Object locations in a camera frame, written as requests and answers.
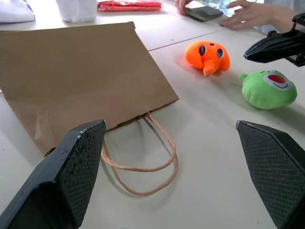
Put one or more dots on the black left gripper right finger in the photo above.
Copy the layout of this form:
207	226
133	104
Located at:
274	167

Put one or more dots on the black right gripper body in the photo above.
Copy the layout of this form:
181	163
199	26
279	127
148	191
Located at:
299	19

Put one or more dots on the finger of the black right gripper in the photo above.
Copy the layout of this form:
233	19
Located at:
275	34
269	51

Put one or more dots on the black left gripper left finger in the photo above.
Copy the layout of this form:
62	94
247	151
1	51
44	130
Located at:
71	171

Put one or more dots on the black smartphone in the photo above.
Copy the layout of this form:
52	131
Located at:
203	13

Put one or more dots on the green plush toy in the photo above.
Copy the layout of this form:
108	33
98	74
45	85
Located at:
268	90

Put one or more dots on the orange plush toy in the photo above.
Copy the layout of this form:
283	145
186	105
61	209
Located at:
206	58

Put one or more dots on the brown paper bag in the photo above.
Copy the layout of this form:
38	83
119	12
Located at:
78	83

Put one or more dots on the person's left hand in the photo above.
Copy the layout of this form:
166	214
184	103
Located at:
252	15

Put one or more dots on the person's right hand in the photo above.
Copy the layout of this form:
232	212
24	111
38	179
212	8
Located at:
182	5

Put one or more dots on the glossy printed sheet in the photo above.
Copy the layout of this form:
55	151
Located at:
218	5

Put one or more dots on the red plastic packet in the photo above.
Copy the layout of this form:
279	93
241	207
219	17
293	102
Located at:
129	5

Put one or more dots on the white container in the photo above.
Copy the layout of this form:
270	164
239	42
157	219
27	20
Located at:
76	10

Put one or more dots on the white cloth with purple print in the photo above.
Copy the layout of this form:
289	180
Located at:
15	10

